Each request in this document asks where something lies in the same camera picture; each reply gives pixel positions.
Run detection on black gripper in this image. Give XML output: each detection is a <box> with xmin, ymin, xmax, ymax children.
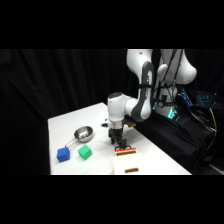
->
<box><xmin>107</xmin><ymin>119</ymin><xmax>131</xmax><ymax>150</ymax></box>

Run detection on white drawer cabinet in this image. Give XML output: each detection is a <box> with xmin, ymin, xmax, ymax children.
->
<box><xmin>111</xmin><ymin>150</ymin><xmax>141</xmax><ymax>176</ymax></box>

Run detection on green cube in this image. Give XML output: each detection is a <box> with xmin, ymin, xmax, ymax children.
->
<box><xmin>77</xmin><ymin>144</ymin><xmax>93</xmax><ymax>161</ymax></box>

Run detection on black draped robot stand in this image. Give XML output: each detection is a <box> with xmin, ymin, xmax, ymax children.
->
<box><xmin>133</xmin><ymin>99</ymin><xmax>216</xmax><ymax>176</ymax></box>

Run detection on blue cube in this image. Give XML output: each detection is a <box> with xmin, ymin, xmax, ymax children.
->
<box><xmin>56</xmin><ymin>147</ymin><xmax>71</xmax><ymax>163</ymax></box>

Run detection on green status light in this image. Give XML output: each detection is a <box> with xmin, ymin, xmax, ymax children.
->
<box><xmin>152</xmin><ymin>101</ymin><xmax>180</xmax><ymax>120</ymax></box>

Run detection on backlit keyboard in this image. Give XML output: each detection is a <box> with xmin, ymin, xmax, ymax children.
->
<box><xmin>195</xmin><ymin>91</ymin><xmax>224</xmax><ymax>110</ymax></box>

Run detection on black curtain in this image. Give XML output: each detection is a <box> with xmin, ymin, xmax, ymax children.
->
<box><xmin>0</xmin><ymin>49</ymin><xmax>224</xmax><ymax>176</ymax></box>

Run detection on steel pan with handle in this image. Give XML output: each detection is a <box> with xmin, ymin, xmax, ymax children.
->
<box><xmin>64</xmin><ymin>125</ymin><xmax>95</xmax><ymax>148</ymax></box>

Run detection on yellow cable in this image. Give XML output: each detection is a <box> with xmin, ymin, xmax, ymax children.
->
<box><xmin>208</xmin><ymin>107</ymin><xmax>218</xmax><ymax>136</ymax></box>

